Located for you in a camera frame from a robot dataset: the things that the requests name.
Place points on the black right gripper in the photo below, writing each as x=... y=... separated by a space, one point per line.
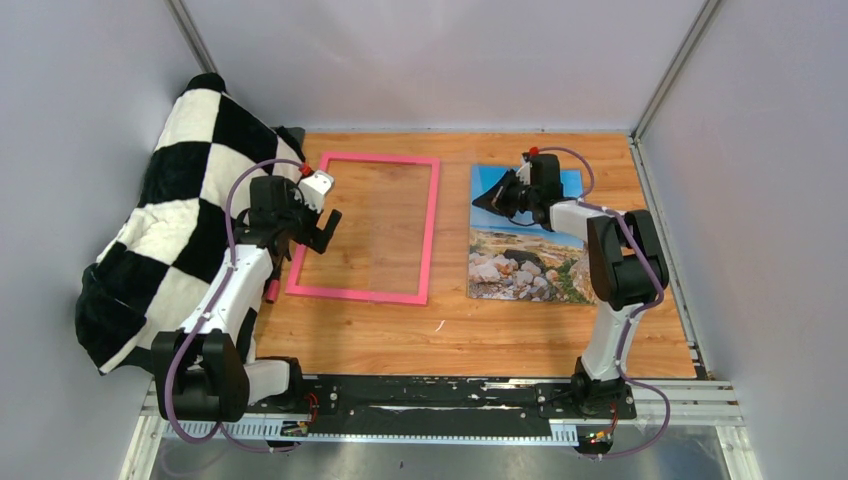
x=496 y=200

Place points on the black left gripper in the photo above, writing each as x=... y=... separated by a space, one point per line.
x=308 y=237

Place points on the pink picture frame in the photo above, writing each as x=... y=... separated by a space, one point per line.
x=421 y=296

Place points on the landscape beach photo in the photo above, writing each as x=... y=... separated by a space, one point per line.
x=517 y=260

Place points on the pink handled screwdriver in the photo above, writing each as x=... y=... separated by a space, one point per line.
x=272 y=291

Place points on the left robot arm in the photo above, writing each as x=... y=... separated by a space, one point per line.
x=205 y=370

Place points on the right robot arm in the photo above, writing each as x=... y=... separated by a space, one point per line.
x=627 y=270

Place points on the black white checkered pillow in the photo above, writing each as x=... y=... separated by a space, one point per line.
x=160 y=264

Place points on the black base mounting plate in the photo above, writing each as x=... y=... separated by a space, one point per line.
x=443 y=407

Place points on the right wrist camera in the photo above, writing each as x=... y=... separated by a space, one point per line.
x=524 y=172

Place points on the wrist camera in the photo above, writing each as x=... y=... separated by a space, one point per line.
x=524 y=172
x=315 y=188

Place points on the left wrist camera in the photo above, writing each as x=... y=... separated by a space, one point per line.
x=315 y=188

